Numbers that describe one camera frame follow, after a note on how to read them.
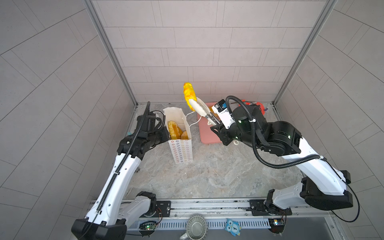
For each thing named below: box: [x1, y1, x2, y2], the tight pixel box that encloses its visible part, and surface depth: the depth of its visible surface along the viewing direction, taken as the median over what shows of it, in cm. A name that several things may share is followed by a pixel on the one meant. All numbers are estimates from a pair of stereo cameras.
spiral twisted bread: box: [167, 120, 183, 140], surface depth 86 cm
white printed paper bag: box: [163, 106, 194, 164], surface depth 80 cm
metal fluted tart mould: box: [186, 214, 209, 240], surface depth 67 cm
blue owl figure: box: [224, 218, 242, 237], surface depth 67 cm
